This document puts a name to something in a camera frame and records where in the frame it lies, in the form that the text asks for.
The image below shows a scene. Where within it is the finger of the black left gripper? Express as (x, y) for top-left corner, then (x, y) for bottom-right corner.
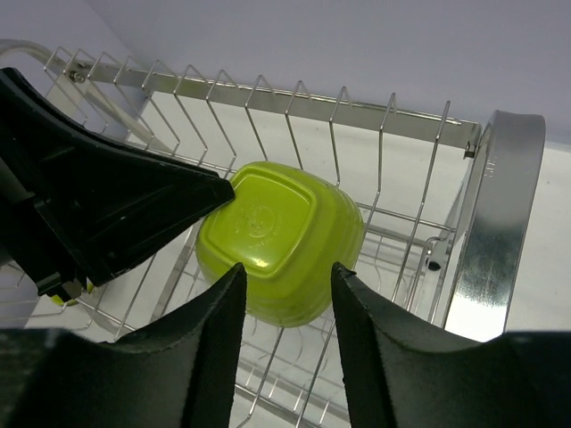
(1, 68), (235, 297)

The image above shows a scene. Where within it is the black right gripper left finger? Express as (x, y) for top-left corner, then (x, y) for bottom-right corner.
(1, 264), (247, 427)

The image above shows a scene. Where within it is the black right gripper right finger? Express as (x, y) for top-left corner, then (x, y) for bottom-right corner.
(331, 263), (570, 427)

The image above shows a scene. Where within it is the green round bowl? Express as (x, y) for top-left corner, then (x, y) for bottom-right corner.
(50, 279), (95, 307)

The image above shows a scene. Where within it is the stainless steel dish rack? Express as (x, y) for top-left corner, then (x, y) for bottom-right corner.
(1, 39), (545, 427)

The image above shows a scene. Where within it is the green square bowl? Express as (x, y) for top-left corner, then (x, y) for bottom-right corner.
(195, 161), (365, 328)

